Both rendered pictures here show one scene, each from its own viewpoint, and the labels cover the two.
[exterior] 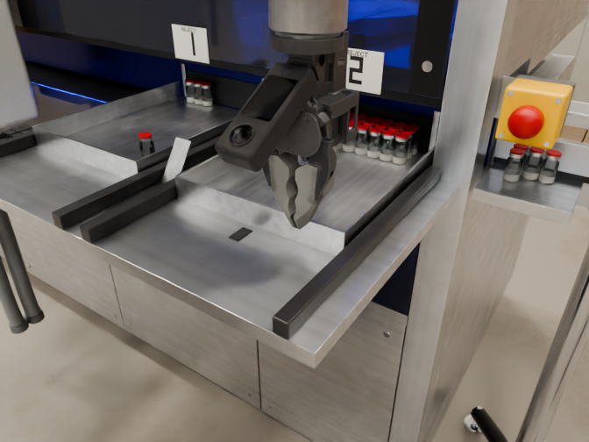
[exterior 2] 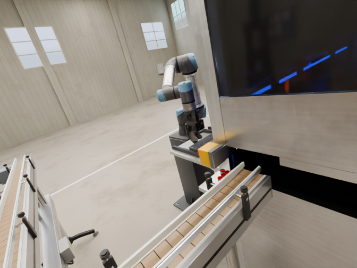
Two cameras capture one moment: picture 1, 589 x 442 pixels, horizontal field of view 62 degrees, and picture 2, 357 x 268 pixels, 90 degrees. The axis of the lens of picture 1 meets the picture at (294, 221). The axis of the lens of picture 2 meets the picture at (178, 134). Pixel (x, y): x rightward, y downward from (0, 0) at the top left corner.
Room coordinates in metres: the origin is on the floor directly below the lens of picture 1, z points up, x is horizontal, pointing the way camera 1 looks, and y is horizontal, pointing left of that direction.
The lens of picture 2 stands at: (0.75, -0.95, 1.34)
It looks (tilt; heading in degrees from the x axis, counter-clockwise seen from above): 19 degrees down; 111
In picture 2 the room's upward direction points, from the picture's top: 14 degrees counter-clockwise
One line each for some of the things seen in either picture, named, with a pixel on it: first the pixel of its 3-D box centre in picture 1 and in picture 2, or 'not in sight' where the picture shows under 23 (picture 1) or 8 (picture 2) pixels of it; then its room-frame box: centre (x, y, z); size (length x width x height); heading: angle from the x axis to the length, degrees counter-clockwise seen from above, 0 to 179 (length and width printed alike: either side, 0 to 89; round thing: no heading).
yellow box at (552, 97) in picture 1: (534, 111); (211, 154); (0.63, -0.32, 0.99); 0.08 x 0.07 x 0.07; 146
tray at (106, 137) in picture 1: (162, 122); not in sight; (0.86, 0.24, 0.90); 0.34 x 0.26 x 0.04; 146
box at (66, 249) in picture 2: not in sight; (66, 249); (-0.32, -0.45, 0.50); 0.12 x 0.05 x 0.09; 146
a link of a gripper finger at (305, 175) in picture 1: (318, 189); (194, 138); (0.49, -0.03, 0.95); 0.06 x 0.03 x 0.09; 146
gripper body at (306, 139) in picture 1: (310, 93); (193, 120); (0.50, -0.02, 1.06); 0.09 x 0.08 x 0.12; 146
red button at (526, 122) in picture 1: (526, 121); not in sight; (0.59, -0.29, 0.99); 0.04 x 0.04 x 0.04; 56
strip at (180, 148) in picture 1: (150, 174); not in sight; (0.62, 0.20, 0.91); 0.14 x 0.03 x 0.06; 146
